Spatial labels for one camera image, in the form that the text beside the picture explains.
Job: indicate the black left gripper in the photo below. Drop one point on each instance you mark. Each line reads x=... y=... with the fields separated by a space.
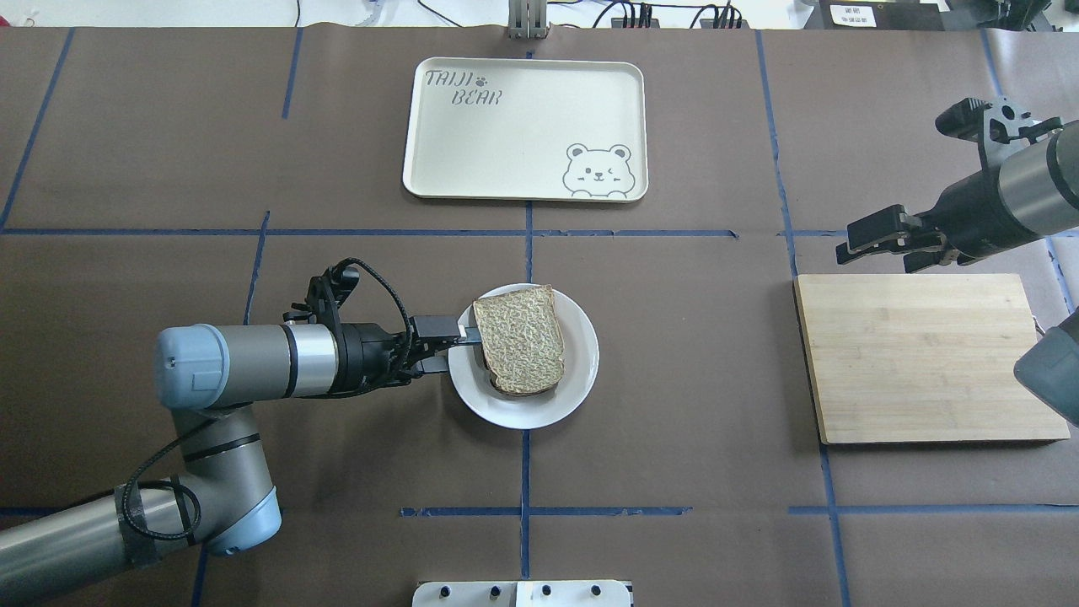
x=361 y=357

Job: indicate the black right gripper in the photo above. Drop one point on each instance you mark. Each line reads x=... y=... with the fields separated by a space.
x=971 y=213

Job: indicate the white round plate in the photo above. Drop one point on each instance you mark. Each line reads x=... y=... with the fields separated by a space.
x=581 y=366

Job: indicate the brown top bread slice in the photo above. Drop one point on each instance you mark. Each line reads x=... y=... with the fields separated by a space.
x=521 y=340

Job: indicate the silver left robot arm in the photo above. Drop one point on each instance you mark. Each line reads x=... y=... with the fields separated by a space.
x=211 y=486

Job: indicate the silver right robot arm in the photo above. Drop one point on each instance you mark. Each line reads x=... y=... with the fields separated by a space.
x=1023 y=196

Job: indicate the wooden cutting board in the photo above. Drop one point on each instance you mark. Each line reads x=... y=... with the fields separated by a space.
x=860 y=332

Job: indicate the cream bear tray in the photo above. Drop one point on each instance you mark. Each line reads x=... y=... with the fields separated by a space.
x=527 y=129

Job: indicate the black power box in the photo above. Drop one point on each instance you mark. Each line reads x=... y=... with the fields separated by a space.
x=874 y=15

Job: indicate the orange black connector block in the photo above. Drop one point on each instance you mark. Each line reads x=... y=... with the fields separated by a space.
x=634 y=16

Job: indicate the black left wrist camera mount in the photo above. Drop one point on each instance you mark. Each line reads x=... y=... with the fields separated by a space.
x=326 y=295

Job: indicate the aluminium frame post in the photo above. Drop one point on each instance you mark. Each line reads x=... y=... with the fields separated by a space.
x=528 y=19

